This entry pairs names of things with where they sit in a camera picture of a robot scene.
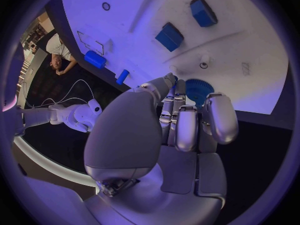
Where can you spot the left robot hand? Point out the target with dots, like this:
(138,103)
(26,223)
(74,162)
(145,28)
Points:
(131,135)

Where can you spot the small blue peg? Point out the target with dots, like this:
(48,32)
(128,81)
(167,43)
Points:
(174,77)

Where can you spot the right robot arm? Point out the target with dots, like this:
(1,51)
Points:
(70,114)

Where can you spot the white task board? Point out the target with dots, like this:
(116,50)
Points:
(140,60)

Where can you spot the blue gear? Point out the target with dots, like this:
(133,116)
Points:
(199,90)

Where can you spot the short blue cylinder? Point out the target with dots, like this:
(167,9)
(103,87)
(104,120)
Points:
(95,59)

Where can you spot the blue block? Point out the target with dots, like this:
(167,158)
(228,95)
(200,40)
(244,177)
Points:
(168,38)
(202,13)

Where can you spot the person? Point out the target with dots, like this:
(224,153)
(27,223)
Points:
(56,47)

